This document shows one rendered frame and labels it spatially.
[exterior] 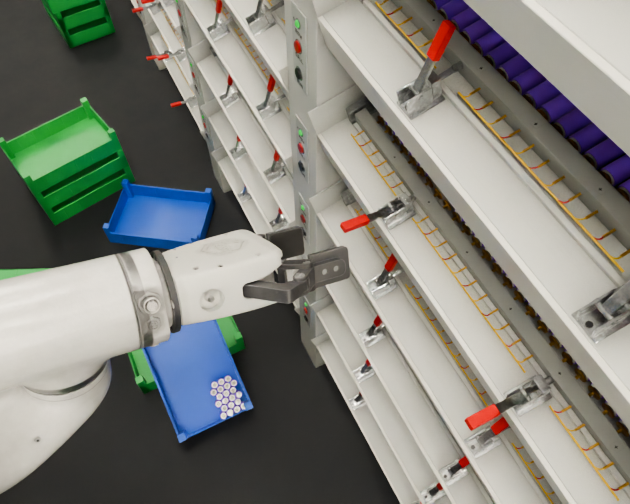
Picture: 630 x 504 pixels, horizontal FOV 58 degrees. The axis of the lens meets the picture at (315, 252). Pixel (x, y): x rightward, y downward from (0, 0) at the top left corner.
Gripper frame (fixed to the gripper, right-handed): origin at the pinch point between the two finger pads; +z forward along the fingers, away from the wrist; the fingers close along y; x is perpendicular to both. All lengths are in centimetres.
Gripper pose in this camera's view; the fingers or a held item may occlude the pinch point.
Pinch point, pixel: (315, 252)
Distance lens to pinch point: 56.5
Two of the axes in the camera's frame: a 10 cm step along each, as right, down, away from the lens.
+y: -4.8, -2.4, 8.5
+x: 0.9, 9.4, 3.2
